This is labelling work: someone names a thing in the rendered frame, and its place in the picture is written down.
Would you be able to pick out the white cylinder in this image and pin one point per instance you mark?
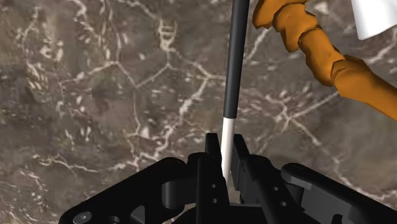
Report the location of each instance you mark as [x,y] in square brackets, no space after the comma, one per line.
[373,15]

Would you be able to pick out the black and white stick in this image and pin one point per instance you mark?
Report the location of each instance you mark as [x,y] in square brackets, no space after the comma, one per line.
[234,62]

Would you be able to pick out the orange knobbly stick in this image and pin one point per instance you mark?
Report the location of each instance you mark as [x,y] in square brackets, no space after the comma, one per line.
[322,59]

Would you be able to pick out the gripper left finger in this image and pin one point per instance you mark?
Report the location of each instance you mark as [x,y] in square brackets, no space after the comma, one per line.
[186,186]

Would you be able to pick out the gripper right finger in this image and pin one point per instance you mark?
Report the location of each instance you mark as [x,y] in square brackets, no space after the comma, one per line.
[294,192]

